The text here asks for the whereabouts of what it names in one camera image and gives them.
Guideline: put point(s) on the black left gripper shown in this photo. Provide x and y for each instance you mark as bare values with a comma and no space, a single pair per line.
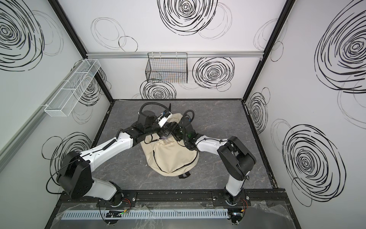
160,133

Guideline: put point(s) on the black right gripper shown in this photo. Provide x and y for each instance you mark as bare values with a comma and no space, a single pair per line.
178,125

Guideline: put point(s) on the cream canvas backpack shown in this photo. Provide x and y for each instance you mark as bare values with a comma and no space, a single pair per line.
168,157

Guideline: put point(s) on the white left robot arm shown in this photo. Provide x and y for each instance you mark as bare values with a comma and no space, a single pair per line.
75,174

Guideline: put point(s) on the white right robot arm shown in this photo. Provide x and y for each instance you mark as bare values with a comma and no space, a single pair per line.
236,157

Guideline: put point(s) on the black wire wall basket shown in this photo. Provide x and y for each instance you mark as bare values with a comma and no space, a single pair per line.
171,67

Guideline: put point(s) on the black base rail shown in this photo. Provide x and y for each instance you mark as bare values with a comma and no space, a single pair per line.
215,197

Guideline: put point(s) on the white mesh wall shelf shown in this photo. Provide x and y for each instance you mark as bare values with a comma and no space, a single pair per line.
80,87

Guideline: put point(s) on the white slotted cable duct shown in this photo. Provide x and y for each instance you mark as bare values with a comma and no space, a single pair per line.
145,214

